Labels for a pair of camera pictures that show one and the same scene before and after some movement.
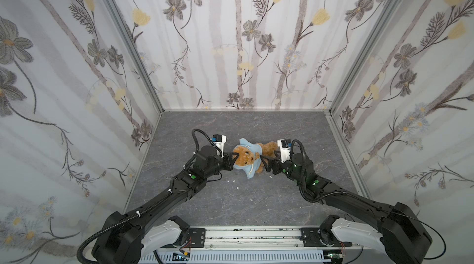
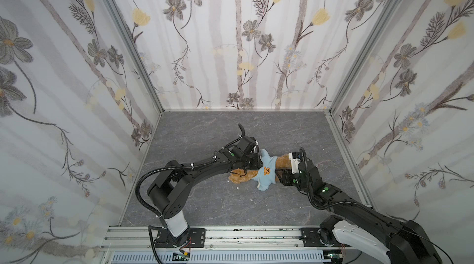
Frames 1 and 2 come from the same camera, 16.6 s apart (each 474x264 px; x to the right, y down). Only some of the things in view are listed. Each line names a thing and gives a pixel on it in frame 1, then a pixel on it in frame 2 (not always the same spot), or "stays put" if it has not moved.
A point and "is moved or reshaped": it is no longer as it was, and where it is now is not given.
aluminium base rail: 226,239 stays put
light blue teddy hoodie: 249,169 is moved or reshaped
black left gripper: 227,160 → 250,158
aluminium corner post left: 131,33 stays put
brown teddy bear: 246,155 → 241,176
